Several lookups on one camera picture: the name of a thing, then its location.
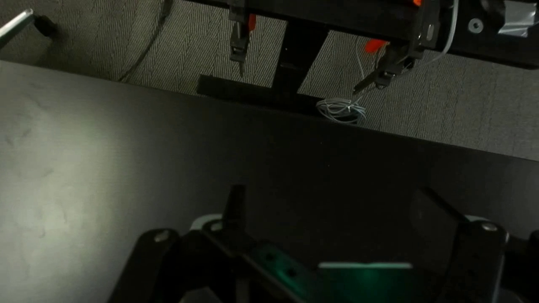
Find black metal stand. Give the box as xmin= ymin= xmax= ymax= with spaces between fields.
xmin=196 ymin=18 xmax=331 ymax=117

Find black chair with silver legs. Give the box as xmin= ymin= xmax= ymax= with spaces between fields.
xmin=0 ymin=6 xmax=60 ymax=47

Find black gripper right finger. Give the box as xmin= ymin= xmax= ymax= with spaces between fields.
xmin=410 ymin=186 xmax=511 ymax=303

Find black clamp with red tip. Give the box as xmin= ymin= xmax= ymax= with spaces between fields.
xmin=228 ymin=5 xmax=260 ymax=77

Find white coiled cable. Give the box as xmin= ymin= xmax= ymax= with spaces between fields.
xmin=316 ymin=95 xmax=370 ymax=124

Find red-handled pliers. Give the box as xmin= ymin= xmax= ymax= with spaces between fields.
xmin=353 ymin=33 xmax=427 ymax=97

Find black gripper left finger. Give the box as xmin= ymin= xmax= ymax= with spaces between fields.
xmin=109 ymin=183 xmax=267 ymax=303

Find grey floor cable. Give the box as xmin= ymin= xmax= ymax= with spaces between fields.
xmin=117 ymin=0 xmax=178 ymax=84

